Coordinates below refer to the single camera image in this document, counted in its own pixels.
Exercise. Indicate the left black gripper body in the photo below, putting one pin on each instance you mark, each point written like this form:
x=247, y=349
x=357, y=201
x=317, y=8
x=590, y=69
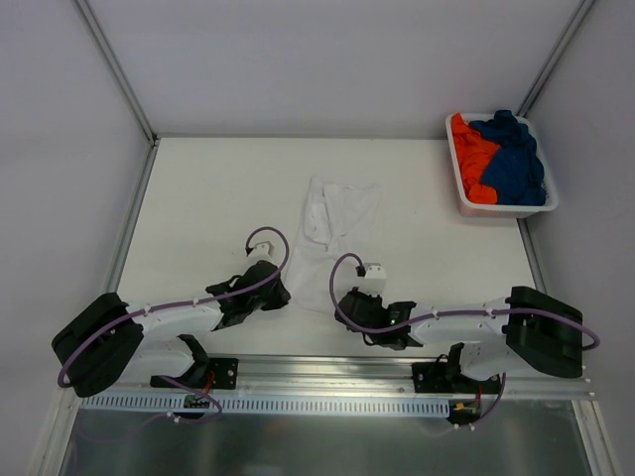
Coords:
x=270, y=286

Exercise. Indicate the white t shirt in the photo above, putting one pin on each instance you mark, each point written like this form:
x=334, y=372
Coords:
x=336, y=219

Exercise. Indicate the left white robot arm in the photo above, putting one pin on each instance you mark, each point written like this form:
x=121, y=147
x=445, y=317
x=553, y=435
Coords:
x=112, y=342

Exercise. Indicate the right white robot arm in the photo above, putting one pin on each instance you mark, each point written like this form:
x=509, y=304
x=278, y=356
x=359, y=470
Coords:
x=528, y=329

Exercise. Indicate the white plastic basket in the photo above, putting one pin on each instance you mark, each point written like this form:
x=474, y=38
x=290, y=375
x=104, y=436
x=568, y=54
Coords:
x=469, y=208

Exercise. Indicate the orange t shirt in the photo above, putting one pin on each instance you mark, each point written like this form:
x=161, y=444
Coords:
x=474, y=155

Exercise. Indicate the blue t shirt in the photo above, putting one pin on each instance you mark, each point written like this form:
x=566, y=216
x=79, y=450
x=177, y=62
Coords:
x=515, y=171

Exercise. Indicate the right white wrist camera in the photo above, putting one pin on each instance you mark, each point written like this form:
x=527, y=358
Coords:
x=372, y=279

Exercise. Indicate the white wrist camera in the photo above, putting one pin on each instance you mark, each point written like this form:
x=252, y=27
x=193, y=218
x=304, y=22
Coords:
x=372, y=279
x=260, y=252

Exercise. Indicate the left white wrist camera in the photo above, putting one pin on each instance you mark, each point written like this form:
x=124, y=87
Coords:
x=260, y=252

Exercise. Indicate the aluminium mounting rail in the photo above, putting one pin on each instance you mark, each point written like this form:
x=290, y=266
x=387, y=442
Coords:
x=381, y=378

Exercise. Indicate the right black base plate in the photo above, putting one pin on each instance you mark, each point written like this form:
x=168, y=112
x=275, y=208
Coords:
x=441, y=378

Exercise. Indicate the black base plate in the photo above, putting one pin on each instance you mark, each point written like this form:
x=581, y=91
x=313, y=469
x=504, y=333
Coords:
x=223, y=372
x=441, y=378

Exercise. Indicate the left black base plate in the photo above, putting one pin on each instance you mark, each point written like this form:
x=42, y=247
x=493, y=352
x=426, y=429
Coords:
x=223, y=372

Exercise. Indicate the white slotted cable duct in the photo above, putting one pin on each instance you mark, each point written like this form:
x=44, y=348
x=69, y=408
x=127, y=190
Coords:
x=270, y=405

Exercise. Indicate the left aluminium frame post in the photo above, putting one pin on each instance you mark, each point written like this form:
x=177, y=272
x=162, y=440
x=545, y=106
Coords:
x=93, y=26

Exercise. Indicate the aluminium frame post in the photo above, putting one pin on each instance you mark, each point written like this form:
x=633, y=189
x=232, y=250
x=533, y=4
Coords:
x=93, y=26
x=565, y=39

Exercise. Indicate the right aluminium frame post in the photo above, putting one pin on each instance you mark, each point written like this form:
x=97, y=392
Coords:
x=565, y=39

